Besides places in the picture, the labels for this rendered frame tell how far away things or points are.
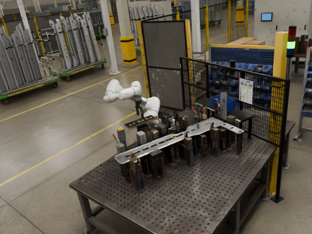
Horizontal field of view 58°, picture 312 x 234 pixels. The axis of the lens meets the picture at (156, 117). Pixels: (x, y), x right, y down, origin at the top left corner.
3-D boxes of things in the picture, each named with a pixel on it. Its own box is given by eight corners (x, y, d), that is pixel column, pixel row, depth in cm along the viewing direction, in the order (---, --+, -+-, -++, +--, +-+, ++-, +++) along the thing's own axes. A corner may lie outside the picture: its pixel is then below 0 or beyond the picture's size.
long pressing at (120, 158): (121, 166, 275) (121, 165, 274) (113, 157, 293) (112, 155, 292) (226, 123, 335) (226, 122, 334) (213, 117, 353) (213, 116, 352)
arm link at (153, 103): (154, 115, 387) (158, 101, 395) (160, 113, 373) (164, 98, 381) (103, 94, 357) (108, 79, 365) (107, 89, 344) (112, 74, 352)
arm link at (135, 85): (137, 92, 319) (128, 96, 310) (135, 79, 313) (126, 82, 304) (144, 94, 312) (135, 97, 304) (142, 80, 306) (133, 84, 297)
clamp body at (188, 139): (189, 168, 309) (187, 141, 295) (183, 163, 318) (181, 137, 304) (196, 165, 313) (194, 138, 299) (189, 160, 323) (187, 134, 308)
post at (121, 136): (125, 165, 328) (119, 132, 310) (122, 162, 334) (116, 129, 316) (130, 163, 331) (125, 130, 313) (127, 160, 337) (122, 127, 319)
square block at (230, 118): (230, 145, 344) (230, 118, 329) (226, 142, 350) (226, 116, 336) (235, 142, 347) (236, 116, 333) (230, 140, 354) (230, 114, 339)
